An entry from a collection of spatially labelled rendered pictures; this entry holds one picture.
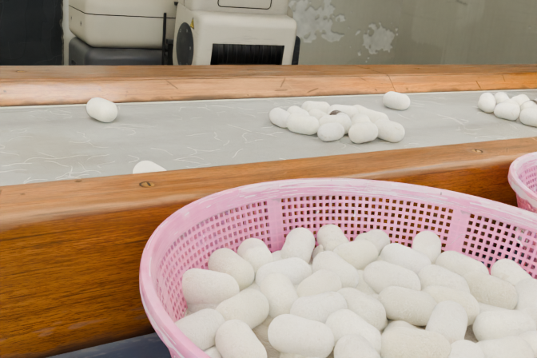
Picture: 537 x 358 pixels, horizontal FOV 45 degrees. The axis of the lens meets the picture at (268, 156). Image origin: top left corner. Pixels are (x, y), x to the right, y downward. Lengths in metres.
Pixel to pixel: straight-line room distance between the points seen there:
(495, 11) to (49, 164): 2.52
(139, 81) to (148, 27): 0.80
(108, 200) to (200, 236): 0.06
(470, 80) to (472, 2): 1.92
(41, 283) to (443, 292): 0.22
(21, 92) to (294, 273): 0.44
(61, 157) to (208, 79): 0.31
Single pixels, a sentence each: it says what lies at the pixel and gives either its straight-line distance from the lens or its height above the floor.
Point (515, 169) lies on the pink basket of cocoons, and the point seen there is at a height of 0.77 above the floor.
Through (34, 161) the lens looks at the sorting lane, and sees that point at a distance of 0.54.
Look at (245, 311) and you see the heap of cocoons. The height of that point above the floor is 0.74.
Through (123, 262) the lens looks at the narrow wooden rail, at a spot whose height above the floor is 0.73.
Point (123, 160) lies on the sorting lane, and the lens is 0.55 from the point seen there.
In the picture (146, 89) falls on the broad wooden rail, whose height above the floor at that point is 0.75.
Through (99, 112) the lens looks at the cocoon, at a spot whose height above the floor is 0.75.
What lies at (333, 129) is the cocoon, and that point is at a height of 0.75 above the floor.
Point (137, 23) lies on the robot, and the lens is 1.56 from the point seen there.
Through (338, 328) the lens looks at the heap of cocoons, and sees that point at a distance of 0.33.
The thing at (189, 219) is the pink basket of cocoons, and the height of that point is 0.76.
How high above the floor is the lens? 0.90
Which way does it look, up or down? 16 degrees down
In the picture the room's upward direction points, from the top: 5 degrees clockwise
